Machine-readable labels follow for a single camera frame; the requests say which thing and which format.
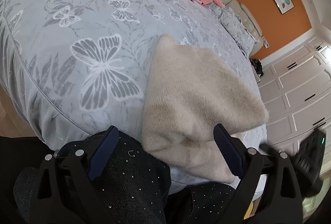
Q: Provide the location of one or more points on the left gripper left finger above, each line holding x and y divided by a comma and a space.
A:
77, 164

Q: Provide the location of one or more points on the cream knit sweater black hearts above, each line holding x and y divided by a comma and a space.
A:
190, 90

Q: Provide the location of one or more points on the grey butterfly print bedspread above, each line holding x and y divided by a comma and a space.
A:
73, 68

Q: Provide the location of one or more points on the grey butterfly print pillow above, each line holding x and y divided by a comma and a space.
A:
234, 26

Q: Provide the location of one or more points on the black sparkly trousers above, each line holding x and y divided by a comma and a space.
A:
134, 187

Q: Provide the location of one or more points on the dark object beside bed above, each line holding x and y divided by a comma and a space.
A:
257, 67

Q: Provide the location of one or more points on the beige padded headboard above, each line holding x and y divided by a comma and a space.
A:
248, 21

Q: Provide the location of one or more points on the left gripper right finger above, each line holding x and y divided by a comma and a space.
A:
247, 166

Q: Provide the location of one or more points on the white panelled wardrobe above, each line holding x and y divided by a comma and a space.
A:
295, 89

